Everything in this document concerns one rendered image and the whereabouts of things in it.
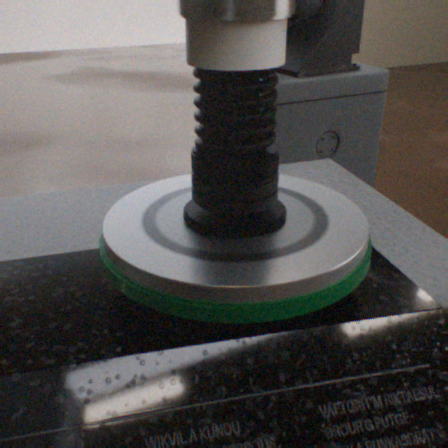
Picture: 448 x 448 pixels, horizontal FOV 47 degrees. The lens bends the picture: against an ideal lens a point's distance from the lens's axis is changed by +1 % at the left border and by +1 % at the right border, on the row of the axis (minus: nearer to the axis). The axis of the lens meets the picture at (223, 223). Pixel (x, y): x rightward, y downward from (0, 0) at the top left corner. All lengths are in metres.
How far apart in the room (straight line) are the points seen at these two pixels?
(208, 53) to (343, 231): 0.17
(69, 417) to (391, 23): 6.76
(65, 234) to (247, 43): 0.28
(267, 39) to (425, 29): 7.03
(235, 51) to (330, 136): 1.18
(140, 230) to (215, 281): 0.09
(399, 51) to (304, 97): 5.74
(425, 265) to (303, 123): 0.99
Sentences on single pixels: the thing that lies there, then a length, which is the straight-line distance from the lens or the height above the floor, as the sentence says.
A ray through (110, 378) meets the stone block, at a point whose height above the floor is 0.86.
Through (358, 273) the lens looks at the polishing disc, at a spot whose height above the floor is 0.91.
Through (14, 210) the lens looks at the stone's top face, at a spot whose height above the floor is 0.87.
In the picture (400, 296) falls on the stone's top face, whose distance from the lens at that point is 0.44.
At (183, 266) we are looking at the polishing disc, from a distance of 0.35.
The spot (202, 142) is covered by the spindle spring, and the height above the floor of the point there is 0.99.
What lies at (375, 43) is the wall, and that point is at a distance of 6.86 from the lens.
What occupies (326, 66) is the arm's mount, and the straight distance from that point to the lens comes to 1.49.
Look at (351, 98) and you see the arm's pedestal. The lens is 1.52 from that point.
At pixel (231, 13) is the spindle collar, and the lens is 0.34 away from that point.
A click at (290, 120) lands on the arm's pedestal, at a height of 0.74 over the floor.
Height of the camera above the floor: 1.10
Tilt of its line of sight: 26 degrees down
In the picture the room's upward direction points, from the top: straight up
